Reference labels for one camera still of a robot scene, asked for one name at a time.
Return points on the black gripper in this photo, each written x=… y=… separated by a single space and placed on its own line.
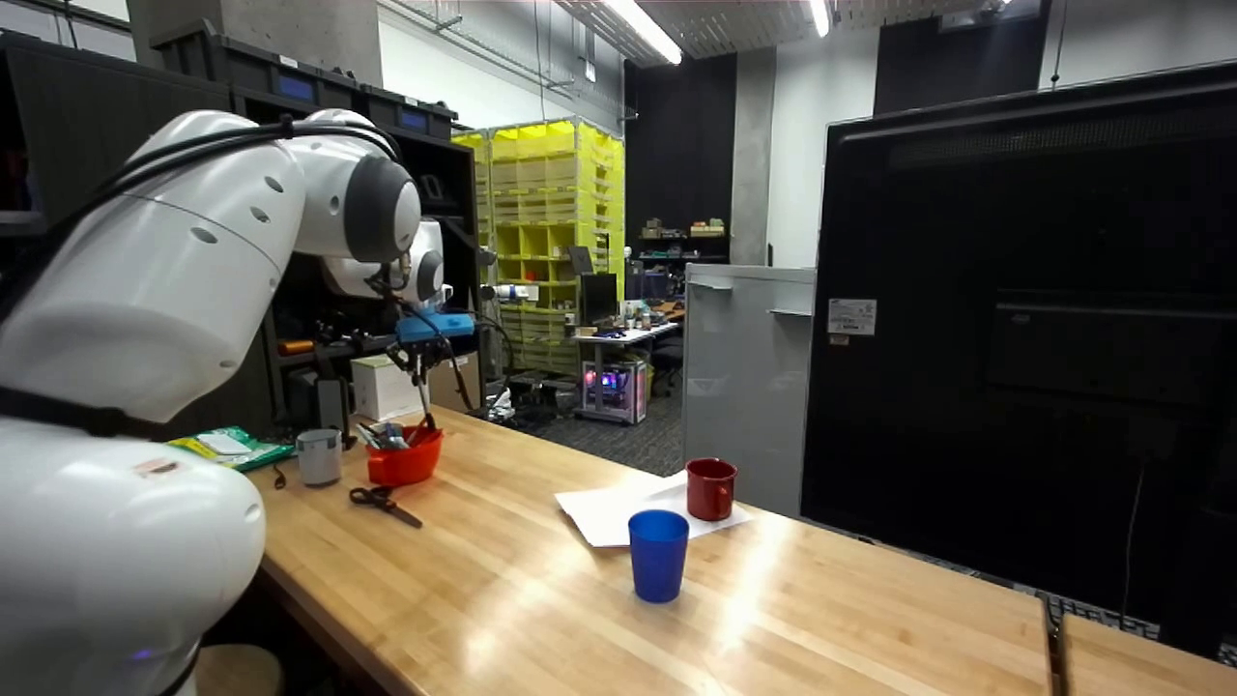
x=422 y=357

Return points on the light blue marker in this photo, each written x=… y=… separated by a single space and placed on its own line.
x=391 y=434

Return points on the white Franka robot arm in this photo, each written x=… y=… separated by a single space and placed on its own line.
x=131 y=296

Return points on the white capped marker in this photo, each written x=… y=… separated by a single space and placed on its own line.
x=367 y=434

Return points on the blue plastic cup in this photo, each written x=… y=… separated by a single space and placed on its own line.
x=659 y=559

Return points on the white box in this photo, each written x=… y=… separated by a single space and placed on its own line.
x=382 y=386

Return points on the white mug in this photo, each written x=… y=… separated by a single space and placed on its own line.
x=320 y=461

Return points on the computer case with lights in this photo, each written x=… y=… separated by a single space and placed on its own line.
x=615 y=393

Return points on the green snack packet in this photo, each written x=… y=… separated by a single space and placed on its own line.
x=235 y=444

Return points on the dark computer monitor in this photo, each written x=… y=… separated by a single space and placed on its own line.
x=599 y=296

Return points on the white paper sheet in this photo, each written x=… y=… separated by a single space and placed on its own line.
x=600 y=513

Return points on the cluttered background desk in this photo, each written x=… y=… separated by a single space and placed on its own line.
x=628 y=339

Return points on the yellow shelving rack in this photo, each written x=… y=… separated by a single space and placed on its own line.
x=547 y=219

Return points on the dark red mug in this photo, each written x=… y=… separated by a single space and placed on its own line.
x=711 y=487

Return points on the dark background shelf with clutter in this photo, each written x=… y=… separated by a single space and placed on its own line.
x=682 y=237

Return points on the grey metal cabinet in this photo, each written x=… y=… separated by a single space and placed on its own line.
x=748 y=386

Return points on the long ceiling light strip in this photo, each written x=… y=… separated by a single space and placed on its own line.
x=640 y=28

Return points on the white label sticker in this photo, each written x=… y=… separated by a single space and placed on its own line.
x=854 y=315

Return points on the black shelf unit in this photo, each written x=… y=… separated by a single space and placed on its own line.
x=79 y=116

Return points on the short ceiling light strip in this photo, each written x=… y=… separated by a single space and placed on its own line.
x=818 y=18

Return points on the large black screen panel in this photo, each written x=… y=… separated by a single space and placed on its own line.
x=1030 y=335

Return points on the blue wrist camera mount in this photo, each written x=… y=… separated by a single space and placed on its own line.
x=436 y=327

